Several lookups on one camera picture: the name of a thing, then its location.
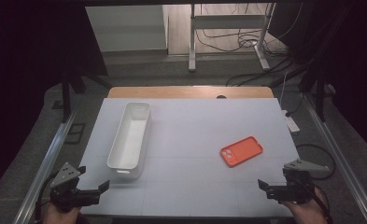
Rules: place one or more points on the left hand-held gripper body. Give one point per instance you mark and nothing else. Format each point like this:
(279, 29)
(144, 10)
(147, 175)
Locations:
(64, 189)

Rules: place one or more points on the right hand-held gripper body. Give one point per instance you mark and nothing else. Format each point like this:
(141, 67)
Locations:
(296, 189)

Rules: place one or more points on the orange phone case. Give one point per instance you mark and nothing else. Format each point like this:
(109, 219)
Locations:
(242, 151)

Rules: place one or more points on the white plastic bin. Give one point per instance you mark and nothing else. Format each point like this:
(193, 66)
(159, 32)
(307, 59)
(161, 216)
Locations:
(129, 140)

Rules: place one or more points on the person's right hand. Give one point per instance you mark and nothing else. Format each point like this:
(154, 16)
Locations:
(304, 214)

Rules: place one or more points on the person's left hand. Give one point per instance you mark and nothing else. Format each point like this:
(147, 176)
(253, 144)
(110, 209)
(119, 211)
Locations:
(58, 216)

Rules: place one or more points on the white power strip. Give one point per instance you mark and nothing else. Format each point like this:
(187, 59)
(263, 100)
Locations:
(291, 123)

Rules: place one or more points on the black metal stand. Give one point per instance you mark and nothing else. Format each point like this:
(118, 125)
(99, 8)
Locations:
(319, 96)
(66, 99)

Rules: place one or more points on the white board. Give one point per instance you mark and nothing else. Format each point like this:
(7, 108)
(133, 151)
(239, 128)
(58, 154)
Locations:
(187, 130)

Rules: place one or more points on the wooden table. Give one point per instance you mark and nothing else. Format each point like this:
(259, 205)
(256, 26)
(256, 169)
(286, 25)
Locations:
(172, 92)

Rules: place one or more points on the black curtain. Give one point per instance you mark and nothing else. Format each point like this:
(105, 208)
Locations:
(25, 62)
(355, 62)

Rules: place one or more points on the white panel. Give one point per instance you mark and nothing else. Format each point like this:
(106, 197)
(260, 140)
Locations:
(125, 28)

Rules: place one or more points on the aluminium rail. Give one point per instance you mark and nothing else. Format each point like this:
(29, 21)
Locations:
(47, 168)
(340, 155)

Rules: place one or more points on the grey metal desk frame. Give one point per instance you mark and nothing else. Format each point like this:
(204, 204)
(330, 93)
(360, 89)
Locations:
(228, 21)

